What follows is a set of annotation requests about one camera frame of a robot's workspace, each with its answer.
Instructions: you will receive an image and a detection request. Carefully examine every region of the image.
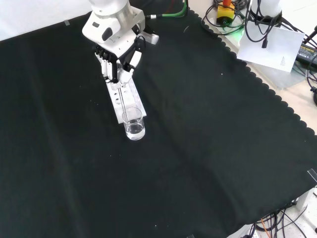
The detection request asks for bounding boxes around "pale translucent board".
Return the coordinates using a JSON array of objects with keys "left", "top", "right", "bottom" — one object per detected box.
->
[{"left": 217, "top": 23, "right": 308, "bottom": 90}]

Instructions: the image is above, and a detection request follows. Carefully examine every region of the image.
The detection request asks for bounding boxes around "black bench cloth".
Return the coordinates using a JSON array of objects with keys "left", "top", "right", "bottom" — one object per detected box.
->
[{"left": 0, "top": 0, "right": 317, "bottom": 238}]

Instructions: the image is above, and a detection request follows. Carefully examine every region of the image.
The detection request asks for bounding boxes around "black floor cable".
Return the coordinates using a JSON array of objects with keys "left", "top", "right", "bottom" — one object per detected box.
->
[{"left": 254, "top": 207, "right": 311, "bottom": 238}]

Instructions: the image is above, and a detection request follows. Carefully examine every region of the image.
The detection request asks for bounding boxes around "clear glass rod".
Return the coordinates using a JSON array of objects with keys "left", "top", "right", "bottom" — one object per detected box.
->
[{"left": 117, "top": 85, "right": 129, "bottom": 124}]

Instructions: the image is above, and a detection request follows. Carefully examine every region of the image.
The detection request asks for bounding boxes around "black cable round stop button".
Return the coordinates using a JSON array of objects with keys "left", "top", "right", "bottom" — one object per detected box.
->
[{"left": 202, "top": 0, "right": 250, "bottom": 32}]

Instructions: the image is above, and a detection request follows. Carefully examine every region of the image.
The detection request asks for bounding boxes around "small clear glass beaker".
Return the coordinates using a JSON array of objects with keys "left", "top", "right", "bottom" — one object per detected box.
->
[{"left": 122, "top": 107, "right": 146, "bottom": 141}]

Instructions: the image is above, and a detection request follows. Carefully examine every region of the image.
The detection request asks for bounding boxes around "orange floor cable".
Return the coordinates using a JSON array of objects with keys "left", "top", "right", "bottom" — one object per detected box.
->
[{"left": 261, "top": 217, "right": 272, "bottom": 233}]

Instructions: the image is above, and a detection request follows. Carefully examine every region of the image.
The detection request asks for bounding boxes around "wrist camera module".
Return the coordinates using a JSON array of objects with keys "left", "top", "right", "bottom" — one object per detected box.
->
[{"left": 141, "top": 31, "right": 160, "bottom": 46}]

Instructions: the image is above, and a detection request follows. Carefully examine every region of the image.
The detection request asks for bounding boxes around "white bench frame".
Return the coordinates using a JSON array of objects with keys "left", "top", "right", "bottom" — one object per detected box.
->
[{"left": 295, "top": 185, "right": 317, "bottom": 217}]

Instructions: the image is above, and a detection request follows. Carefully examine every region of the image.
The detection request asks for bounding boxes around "white paper sheet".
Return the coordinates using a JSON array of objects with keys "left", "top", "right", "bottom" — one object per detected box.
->
[{"left": 237, "top": 24, "right": 306, "bottom": 73}]

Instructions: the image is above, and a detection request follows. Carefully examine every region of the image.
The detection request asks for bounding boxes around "white test tube rack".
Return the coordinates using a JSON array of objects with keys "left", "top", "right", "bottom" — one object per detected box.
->
[{"left": 106, "top": 78, "right": 148, "bottom": 124}]

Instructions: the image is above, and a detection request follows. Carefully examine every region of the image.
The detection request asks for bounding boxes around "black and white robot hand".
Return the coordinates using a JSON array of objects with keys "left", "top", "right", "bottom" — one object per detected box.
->
[{"left": 82, "top": 11, "right": 147, "bottom": 90}]

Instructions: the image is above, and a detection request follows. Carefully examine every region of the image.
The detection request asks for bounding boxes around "yellow stop button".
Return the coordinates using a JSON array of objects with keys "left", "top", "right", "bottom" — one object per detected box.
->
[{"left": 215, "top": 0, "right": 236, "bottom": 27}]

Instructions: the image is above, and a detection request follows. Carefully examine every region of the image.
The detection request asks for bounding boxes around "green cable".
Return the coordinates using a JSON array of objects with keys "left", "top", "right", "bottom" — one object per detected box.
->
[{"left": 145, "top": 0, "right": 189, "bottom": 19}]

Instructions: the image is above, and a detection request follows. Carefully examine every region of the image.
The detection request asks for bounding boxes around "black cable with plug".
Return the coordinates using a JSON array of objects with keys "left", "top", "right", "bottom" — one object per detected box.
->
[{"left": 244, "top": 0, "right": 284, "bottom": 49}]

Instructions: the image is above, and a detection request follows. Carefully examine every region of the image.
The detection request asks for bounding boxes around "black power adapter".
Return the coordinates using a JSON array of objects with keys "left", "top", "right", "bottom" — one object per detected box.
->
[{"left": 295, "top": 42, "right": 317, "bottom": 64}]

